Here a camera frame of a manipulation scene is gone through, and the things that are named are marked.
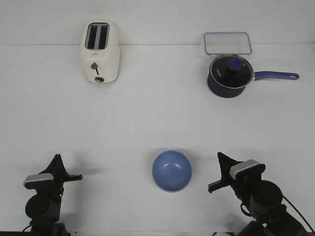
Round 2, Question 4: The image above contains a clear plastic container lid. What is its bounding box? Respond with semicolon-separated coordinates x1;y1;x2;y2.
203;32;252;56

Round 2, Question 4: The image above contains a dark blue saucepan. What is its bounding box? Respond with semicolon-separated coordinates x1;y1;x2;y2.
207;71;300;98

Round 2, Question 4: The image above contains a glass pot lid blue knob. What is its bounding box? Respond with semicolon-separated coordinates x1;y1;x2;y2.
209;54;254;89

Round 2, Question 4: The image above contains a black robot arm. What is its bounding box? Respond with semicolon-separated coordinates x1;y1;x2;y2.
23;154;83;236
208;152;315;236

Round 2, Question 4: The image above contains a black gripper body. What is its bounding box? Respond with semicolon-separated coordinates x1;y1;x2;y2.
36;174;83;196
208;177;249;199

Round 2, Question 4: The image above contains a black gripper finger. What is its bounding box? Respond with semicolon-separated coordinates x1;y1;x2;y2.
41;154;59;174
58;154;69;176
217;152;232;181
218;152;241;170

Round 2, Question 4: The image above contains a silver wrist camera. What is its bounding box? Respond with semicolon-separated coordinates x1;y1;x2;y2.
229;159;265;180
23;173;54;189

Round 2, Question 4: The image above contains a blue bowl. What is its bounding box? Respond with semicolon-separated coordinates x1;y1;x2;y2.
152;150;192;192

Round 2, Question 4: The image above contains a white two-slot toaster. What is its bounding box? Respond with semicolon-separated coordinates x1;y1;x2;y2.
80;20;121;84

